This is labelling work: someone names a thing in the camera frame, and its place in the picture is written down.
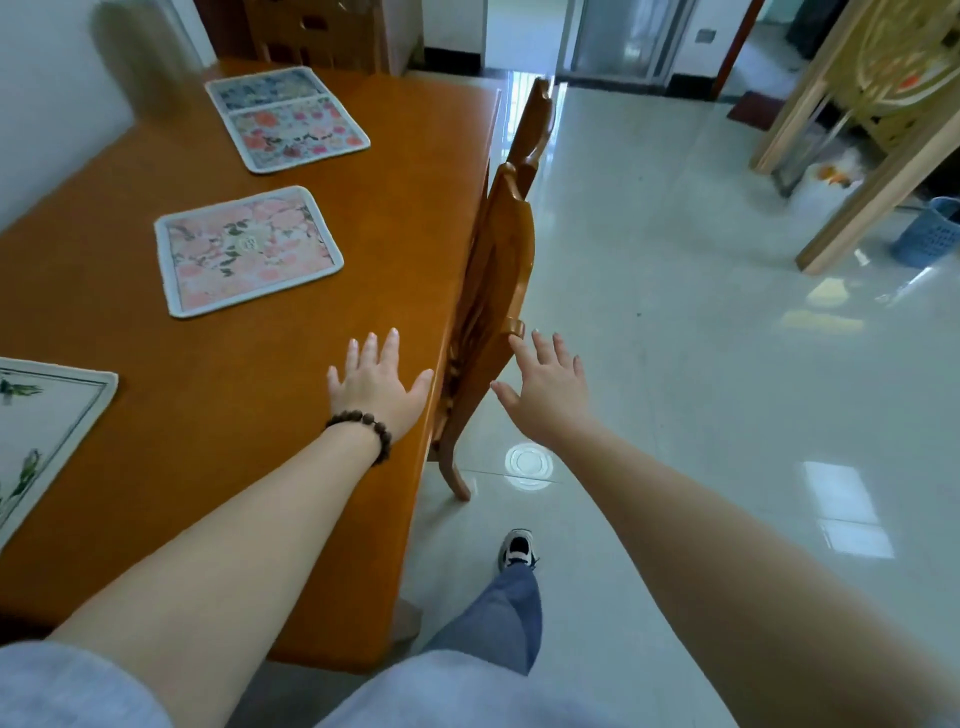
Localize red-brown door frame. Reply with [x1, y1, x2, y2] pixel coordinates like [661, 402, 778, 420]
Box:
[708, 0, 766, 99]

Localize person's right forearm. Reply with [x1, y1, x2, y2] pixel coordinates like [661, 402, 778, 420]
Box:
[554, 423, 960, 728]

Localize brown bead bracelet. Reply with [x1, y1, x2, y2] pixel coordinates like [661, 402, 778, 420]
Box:
[323, 409, 394, 468]

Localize cream green leaf placemat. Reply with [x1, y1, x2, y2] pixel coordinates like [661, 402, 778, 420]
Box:
[0, 356, 120, 553]

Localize dark doormat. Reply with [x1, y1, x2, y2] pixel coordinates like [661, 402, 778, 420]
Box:
[725, 89, 785, 133]

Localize person's right hand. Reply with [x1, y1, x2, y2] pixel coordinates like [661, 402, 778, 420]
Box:
[489, 329, 601, 451]

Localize light wooden partition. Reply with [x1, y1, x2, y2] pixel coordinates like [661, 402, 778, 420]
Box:
[749, 0, 960, 275]

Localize pale pink floral placemat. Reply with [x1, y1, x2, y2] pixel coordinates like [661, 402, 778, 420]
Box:
[153, 185, 346, 320]

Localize navy white floral placemat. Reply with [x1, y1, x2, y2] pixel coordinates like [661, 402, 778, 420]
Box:
[204, 65, 331, 114]

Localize blue plastic basket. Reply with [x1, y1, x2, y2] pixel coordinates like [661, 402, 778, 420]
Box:
[890, 196, 960, 270]

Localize light blue rose placemat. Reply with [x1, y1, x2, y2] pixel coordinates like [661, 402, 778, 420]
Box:
[224, 93, 372, 175]

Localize black white sneaker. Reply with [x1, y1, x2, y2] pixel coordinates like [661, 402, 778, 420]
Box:
[498, 528, 540, 573]

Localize person's left hand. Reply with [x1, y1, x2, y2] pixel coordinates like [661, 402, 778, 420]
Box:
[326, 327, 436, 444]

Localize orange wooden table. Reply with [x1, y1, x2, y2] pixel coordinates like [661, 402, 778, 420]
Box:
[0, 58, 504, 673]

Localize blue jeans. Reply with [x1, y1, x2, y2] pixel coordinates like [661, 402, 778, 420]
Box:
[419, 566, 543, 676]

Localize person's left forearm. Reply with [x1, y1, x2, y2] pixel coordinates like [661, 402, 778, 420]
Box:
[48, 423, 384, 728]

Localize glass sliding door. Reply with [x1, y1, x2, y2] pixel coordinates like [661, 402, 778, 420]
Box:
[558, 0, 699, 88]

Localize white plastic bag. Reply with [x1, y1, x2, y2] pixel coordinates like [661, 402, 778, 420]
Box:
[787, 146, 864, 204]

